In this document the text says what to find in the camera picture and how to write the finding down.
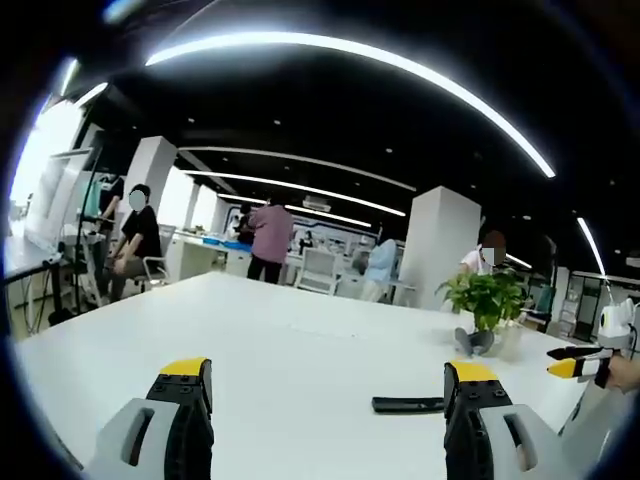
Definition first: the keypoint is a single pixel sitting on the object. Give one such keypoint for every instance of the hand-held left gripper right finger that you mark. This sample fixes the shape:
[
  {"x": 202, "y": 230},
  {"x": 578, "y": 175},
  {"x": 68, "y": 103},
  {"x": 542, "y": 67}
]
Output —
[{"x": 492, "y": 430}]

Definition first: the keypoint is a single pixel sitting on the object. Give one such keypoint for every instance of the person's right hand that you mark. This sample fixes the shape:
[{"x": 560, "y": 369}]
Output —
[{"x": 625, "y": 372}]

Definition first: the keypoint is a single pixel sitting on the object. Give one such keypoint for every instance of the grey office chair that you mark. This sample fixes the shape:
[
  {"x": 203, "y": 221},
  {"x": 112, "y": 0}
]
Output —
[{"x": 156, "y": 270}]

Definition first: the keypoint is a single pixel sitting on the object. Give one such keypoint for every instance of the black side desk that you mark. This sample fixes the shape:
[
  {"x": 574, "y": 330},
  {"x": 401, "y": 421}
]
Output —
[{"x": 35, "y": 285}]

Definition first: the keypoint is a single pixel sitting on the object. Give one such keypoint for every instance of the black remote control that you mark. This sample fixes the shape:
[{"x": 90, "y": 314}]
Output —
[{"x": 407, "y": 403}]

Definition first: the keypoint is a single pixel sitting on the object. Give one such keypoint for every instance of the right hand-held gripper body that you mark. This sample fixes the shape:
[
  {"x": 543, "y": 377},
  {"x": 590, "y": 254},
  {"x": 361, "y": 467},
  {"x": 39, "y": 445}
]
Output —
[{"x": 616, "y": 327}]

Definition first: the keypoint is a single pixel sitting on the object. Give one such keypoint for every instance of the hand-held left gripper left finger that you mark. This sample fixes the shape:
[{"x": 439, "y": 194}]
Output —
[{"x": 150, "y": 430}]

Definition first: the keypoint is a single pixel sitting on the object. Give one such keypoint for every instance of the white mesh office chair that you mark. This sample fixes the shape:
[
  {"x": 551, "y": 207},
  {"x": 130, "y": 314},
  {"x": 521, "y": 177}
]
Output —
[{"x": 319, "y": 272}]

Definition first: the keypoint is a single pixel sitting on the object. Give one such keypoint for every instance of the green potted plant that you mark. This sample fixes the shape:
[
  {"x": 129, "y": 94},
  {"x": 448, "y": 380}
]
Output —
[{"x": 482, "y": 305}]

